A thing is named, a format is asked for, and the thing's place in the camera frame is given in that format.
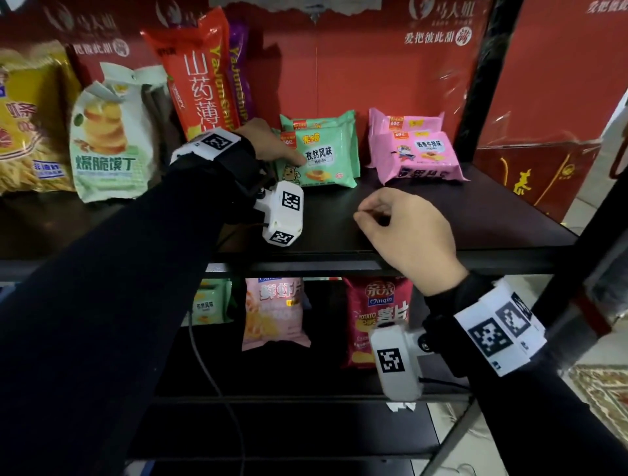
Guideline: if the person's left hand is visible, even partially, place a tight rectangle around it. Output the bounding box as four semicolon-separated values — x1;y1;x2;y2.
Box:
235;118;308;168

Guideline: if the person's right hand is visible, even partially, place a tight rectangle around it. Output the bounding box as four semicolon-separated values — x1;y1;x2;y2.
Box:
353;187;470;298

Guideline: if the person's right forearm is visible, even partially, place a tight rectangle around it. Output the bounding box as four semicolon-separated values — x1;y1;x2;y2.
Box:
423;271;628;476

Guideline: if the person's left forearm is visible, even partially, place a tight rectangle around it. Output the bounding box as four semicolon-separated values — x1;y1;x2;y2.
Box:
0;140;263;476

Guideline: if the dark red chips bag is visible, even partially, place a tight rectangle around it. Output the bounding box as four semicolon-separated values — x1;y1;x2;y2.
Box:
341;277;415;370

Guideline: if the white marker wrist band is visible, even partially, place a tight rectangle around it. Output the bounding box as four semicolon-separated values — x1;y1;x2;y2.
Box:
453;279;548;378
170;127;242;165

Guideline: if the pink snack packet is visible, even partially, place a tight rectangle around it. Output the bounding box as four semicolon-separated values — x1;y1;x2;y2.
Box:
375;129;468;186
367;107;445;168

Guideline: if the purple snack bag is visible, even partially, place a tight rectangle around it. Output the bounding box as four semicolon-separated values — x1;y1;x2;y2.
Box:
226;20;256;124

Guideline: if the red printed backdrop panel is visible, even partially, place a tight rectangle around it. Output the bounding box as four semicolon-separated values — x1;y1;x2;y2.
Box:
0;0;628;148

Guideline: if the red orange snack bag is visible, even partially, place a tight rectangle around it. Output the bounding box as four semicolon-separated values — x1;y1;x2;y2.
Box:
141;7;241;143

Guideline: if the black metal shelf rack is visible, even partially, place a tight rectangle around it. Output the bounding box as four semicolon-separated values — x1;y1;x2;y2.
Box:
0;0;628;476

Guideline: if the light pink snack bag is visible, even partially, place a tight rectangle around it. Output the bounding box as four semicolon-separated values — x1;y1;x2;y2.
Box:
241;278;313;352

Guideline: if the small green snack packet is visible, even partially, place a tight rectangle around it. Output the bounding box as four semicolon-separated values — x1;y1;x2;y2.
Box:
183;279;234;327

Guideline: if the white and green snack bag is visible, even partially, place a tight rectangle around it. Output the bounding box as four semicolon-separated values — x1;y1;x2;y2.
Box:
69;63;168;204

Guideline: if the red gift bag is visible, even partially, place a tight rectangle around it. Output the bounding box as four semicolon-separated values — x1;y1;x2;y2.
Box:
473;139;602;222

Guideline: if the yellow snack bag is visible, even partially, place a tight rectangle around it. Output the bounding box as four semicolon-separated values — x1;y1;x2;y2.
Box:
0;41;82;195

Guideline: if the patterned rug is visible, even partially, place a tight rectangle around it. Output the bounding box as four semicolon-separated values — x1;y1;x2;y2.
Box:
562;364;628;444

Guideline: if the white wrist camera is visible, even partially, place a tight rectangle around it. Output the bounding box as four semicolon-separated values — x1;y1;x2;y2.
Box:
254;180;305;248
369;326;427;403

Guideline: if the black cable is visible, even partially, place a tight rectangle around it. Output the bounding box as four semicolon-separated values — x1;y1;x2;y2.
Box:
188;312;246;476
418;376;473;392

